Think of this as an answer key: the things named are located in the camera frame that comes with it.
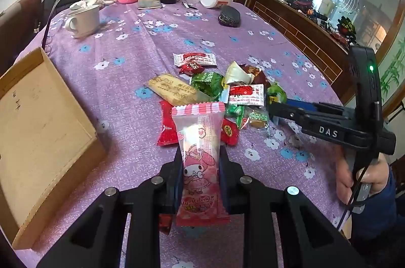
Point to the purple floral tablecloth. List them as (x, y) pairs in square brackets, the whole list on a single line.
[(142, 43)]

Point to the blue and white small wrapper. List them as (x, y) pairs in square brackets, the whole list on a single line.
[(225, 95)]

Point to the green and white candy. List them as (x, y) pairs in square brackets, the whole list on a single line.
[(235, 116)]

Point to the cardboard box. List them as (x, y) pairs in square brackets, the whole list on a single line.
[(41, 135)]

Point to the black patterned glasses case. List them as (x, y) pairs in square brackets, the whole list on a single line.
[(229, 16)]

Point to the green label candy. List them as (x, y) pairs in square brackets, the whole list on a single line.
[(258, 119)]

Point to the white nail clipper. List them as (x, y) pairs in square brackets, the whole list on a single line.
[(186, 4)]

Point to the cream white snack packet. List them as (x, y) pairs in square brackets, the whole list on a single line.
[(235, 73)]

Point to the row of small trinkets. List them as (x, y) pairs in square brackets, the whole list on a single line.
[(345, 27)]

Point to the small red candy packet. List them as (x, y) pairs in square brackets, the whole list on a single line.
[(189, 68)]

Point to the beige biscuit packet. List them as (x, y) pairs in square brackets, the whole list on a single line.
[(177, 89)]

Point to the person's right hand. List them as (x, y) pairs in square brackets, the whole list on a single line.
[(343, 179)]

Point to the brown chair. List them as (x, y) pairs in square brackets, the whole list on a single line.
[(19, 24)]

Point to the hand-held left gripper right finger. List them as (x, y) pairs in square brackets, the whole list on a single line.
[(223, 182)]

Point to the wooden cabinet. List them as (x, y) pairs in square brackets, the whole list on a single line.
[(284, 24)]

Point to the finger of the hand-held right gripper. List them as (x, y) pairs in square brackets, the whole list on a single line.
[(300, 105), (284, 112)]

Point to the green snack packet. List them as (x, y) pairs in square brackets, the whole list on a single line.
[(207, 83)]

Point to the pink cartoon snack packet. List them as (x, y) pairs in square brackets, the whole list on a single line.
[(199, 160)]

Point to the red and white snack packet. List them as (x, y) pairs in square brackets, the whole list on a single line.
[(245, 94), (194, 59)]

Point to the person's right forearm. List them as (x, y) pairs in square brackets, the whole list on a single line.
[(379, 217)]

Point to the dark red foil snack packet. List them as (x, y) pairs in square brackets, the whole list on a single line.
[(258, 75)]

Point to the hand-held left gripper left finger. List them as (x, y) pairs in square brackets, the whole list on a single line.
[(175, 179)]

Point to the white mug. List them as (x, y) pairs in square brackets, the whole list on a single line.
[(85, 21)]

